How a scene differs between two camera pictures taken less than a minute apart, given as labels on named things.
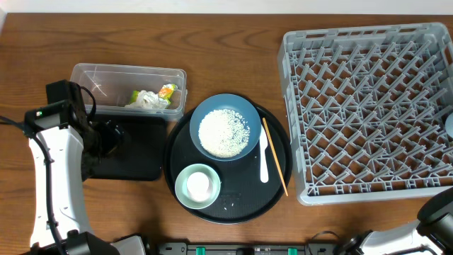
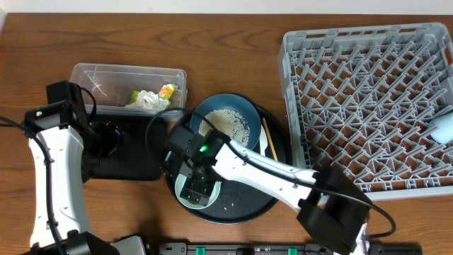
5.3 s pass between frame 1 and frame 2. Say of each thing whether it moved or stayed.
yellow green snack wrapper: stayed
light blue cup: moved
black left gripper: stayed
